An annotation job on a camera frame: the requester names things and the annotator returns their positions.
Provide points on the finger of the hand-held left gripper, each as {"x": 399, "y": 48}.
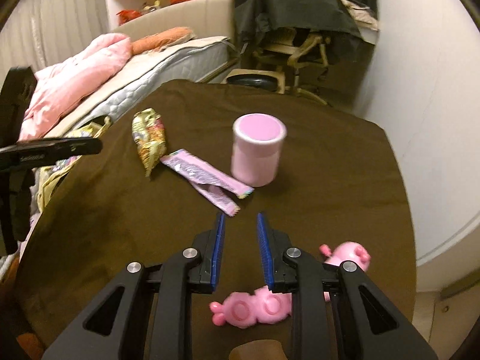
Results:
{"x": 56, "y": 150}

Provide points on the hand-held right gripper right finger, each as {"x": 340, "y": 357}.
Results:
{"x": 265, "y": 255}

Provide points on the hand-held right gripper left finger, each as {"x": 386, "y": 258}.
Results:
{"x": 218, "y": 255}

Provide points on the pink stick wrapper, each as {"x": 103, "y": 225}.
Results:
{"x": 210, "y": 174}
{"x": 219, "y": 200}

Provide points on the pink pig toy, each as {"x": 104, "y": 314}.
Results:
{"x": 243, "y": 311}
{"x": 348, "y": 253}

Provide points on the pink quilt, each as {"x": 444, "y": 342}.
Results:
{"x": 75, "y": 78}

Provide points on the gold patterned snack wrapper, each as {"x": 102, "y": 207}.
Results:
{"x": 150, "y": 138}

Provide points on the pink cylinder container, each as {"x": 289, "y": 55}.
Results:
{"x": 258, "y": 157}

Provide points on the bed with white mattress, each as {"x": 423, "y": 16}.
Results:
{"x": 150, "y": 78}

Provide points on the small red plastic bag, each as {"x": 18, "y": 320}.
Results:
{"x": 129, "y": 15}

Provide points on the orange pillow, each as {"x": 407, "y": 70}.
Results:
{"x": 161, "y": 39}

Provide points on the black round disc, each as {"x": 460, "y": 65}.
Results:
{"x": 251, "y": 81}

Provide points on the beige headboard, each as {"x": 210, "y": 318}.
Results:
{"x": 202, "y": 15}

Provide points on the beige office chair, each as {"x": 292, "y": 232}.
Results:
{"x": 300, "y": 58}

